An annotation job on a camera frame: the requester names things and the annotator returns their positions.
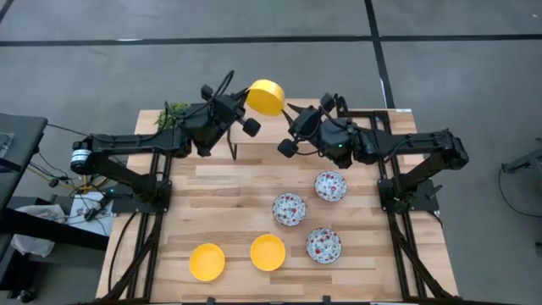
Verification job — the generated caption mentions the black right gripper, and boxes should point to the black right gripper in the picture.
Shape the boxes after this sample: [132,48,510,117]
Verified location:
[277,92,336,159]

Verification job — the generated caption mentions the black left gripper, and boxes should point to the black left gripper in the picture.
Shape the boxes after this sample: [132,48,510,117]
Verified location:
[200,84,262,138]

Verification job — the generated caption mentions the yellow plastic mini bowl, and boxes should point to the yellow plastic mini bowl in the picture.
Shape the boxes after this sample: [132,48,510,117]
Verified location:
[245,79,286,117]
[189,242,226,282]
[249,233,287,272]

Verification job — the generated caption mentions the red bowl floral inside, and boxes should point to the red bowl floral inside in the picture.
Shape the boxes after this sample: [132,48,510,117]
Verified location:
[306,227,343,265]
[313,170,348,203]
[271,192,307,227]

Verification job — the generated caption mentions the wooden riser shelf black legs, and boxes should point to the wooden riser shelf black legs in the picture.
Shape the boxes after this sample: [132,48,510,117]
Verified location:
[227,97,344,161]

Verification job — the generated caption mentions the green potted plant white pot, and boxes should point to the green potted plant white pot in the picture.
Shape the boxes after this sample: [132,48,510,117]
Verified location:
[154,100,191,130]

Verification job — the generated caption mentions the white box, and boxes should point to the white box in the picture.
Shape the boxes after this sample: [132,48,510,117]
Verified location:
[67,191,114,237]

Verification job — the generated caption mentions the dark grey desk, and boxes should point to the dark grey desk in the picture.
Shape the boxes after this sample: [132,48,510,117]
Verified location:
[0,113,49,213]

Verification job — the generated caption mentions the grey metal stand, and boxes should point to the grey metal stand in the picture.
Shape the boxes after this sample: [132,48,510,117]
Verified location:
[501,137,542,175]

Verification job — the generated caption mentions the black bench beam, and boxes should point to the black bench beam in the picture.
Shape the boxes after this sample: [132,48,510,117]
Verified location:
[0,207,110,252]

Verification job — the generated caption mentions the white plastic bag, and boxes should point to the white plastic bag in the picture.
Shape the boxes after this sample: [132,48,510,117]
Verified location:
[10,204,64,258]

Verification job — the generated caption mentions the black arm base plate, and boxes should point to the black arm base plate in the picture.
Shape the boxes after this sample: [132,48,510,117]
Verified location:
[112,180,173,214]
[378,177,440,213]

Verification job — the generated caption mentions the black aluminium extrusion frame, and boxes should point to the black aluminium extrusion frame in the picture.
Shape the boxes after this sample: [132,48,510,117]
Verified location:
[99,101,175,304]
[336,96,461,302]

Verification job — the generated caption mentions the thin black cable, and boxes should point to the thin black cable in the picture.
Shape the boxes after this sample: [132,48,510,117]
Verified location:
[46,122,94,141]

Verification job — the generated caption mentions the yellow cable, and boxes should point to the yellow cable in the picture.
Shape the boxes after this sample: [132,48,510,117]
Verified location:
[80,174,109,192]

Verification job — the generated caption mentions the thick black cable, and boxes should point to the thick black cable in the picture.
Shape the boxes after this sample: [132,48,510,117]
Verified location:
[108,211,139,294]

